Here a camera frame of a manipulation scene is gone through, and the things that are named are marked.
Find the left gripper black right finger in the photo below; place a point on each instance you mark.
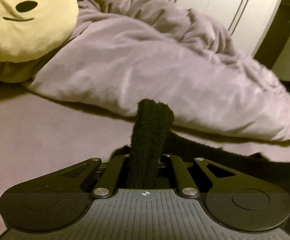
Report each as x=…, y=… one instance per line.
x=182, y=180

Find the cream round face pillow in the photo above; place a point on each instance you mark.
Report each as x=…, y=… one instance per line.
x=29, y=29

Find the purple rumpled duvet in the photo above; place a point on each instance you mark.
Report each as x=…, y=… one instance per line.
x=123, y=51

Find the black knit sweater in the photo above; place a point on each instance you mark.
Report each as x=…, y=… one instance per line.
x=152, y=137

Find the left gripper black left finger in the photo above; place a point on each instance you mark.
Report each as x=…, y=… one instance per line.
x=106, y=185

